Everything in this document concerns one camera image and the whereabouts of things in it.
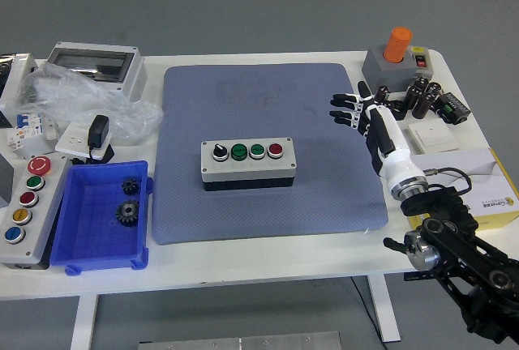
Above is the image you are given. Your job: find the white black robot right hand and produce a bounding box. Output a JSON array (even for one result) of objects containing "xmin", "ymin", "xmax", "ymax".
[{"xmin": 328, "ymin": 80, "xmax": 427, "ymax": 190}]

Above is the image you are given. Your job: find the white table leg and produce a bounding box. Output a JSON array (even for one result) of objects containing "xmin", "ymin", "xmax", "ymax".
[
  {"xmin": 367, "ymin": 275, "xmax": 402, "ymax": 343},
  {"xmin": 69, "ymin": 295, "xmax": 101, "ymax": 350}
]

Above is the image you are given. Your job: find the white wall switch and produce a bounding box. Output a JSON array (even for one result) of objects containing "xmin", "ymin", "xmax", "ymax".
[{"xmin": 406, "ymin": 117, "xmax": 460, "ymax": 153}]

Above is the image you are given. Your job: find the large black gear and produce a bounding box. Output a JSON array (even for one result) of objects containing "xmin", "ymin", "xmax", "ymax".
[{"xmin": 114, "ymin": 199, "xmax": 141, "ymax": 228}]

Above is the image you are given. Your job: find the black module with green terminals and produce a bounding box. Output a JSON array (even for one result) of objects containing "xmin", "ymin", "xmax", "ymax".
[{"xmin": 431, "ymin": 91, "xmax": 472, "ymax": 126}]

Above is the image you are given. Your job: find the blue plastic bin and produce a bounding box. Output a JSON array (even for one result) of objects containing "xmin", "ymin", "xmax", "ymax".
[{"xmin": 49, "ymin": 159, "xmax": 154, "ymax": 276}]

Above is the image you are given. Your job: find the black power adapter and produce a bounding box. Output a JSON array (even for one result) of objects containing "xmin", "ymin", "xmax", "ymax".
[{"xmin": 86, "ymin": 113, "xmax": 111, "ymax": 152}]

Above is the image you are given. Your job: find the black adapter cord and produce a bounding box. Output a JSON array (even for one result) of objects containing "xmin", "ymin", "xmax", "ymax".
[{"xmin": 71, "ymin": 143, "xmax": 117, "ymax": 165}]

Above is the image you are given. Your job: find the grey five-button control box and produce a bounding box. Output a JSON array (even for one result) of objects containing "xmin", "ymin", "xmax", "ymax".
[{"xmin": 0, "ymin": 154, "xmax": 72, "ymax": 271}]

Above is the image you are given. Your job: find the orange cylinder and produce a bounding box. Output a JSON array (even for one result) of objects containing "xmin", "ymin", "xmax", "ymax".
[{"xmin": 384, "ymin": 27, "xmax": 414, "ymax": 63}]

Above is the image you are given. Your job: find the grey base with rocker switch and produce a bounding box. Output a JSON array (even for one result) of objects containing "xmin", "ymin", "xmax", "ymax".
[{"xmin": 361, "ymin": 45, "xmax": 434, "ymax": 94}]

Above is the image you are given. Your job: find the black ring coil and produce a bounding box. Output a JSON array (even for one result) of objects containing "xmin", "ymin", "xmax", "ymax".
[{"xmin": 391, "ymin": 100, "xmax": 409, "ymax": 121}]

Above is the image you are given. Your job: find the grey enclosure with clear window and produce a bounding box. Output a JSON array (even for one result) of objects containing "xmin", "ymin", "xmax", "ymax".
[{"xmin": 45, "ymin": 41, "xmax": 146, "ymax": 102}]

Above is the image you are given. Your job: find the white yellow cardboard box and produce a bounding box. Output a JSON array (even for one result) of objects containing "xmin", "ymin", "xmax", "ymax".
[{"xmin": 407, "ymin": 147, "xmax": 519, "ymax": 232}]

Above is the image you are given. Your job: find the grey metal box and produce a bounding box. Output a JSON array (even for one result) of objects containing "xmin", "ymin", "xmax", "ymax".
[{"xmin": 0, "ymin": 151, "xmax": 15, "ymax": 208}]

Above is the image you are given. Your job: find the clear plastic bag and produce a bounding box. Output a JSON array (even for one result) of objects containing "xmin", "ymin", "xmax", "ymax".
[{"xmin": 7, "ymin": 61, "xmax": 165, "ymax": 143}]

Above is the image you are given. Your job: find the small black gear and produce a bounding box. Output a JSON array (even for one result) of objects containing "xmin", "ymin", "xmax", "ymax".
[{"xmin": 121, "ymin": 177, "xmax": 141, "ymax": 196}]

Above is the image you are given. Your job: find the grey metal plate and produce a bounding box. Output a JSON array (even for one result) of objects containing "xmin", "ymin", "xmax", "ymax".
[{"xmin": 137, "ymin": 331, "xmax": 344, "ymax": 350}]

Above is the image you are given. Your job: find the grey-blue table mat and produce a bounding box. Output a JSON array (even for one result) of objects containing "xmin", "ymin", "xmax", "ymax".
[{"xmin": 152, "ymin": 62, "xmax": 389, "ymax": 245}]

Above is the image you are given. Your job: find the grey four-button control box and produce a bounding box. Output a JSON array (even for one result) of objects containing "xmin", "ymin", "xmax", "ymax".
[{"xmin": 200, "ymin": 137, "xmax": 297, "ymax": 193}]

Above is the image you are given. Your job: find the white orange-marked circuit breaker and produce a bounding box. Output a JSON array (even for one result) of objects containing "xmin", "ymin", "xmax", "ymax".
[{"xmin": 5, "ymin": 128, "xmax": 28, "ymax": 152}]

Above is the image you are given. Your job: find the white blue circuit breaker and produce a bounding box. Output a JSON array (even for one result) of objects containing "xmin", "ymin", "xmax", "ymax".
[{"xmin": 15, "ymin": 111, "xmax": 45, "ymax": 140}]

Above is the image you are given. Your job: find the white grey electrical box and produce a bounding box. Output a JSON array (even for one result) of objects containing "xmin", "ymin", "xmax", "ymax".
[{"xmin": 0, "ymin": 53, "xmax": 40, "ymax": 128}]

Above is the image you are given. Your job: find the white wall socket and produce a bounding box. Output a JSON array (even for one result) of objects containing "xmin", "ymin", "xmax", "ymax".
[{"xmin": 54, "ymin": 122, "xmax": 113, "ymax": 156}]

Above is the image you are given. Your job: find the black cable under table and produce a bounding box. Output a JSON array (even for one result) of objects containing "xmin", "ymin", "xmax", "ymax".
[{"xmin": 349, "ymin": 275, "xmax": 380, "ymax": 343}]

